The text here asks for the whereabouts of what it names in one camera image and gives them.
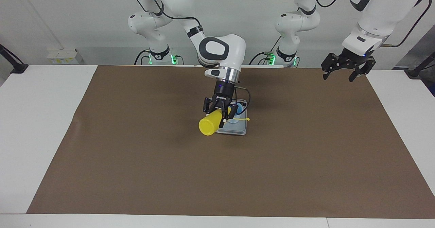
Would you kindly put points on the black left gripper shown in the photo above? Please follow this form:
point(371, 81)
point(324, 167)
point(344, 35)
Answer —
point(351, 58)

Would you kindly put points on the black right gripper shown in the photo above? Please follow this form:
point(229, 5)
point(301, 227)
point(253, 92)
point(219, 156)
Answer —
point(222, 93)

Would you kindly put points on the light blue plastic cup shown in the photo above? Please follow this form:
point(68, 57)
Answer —
point(240, 108)

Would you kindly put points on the yellow squeeze bottle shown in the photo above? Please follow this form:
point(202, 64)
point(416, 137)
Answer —
point(208, 126)

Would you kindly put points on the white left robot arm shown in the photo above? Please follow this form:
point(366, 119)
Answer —
point(380, 14)

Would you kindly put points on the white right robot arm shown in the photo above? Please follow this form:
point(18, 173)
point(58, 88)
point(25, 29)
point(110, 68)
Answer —
point(234, 48)

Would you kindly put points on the silver digital kitchen scale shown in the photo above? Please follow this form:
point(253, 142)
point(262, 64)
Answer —
point(238, 129)

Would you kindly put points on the brown paper mat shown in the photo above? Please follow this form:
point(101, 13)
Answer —
point(217, 173)

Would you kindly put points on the black clamp stand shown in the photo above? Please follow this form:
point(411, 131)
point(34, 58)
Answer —
point(416, 72)
point(18, 68)

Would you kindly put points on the white wall power box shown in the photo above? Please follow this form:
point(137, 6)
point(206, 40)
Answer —
point(63, 56)

